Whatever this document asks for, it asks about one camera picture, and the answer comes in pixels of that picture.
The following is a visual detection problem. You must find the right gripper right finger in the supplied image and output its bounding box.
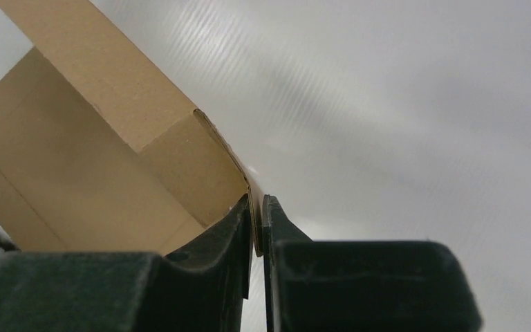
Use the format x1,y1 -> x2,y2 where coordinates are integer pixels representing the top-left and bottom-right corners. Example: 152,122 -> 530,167
262,195 -> 483,331

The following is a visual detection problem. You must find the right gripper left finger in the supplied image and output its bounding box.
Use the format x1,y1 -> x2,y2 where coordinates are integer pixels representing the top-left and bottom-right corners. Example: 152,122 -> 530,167
0,196 -> 251,331

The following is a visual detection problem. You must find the brown cardboard box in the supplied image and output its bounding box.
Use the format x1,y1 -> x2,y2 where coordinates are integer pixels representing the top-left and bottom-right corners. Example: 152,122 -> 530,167
0,1 -> 252,255

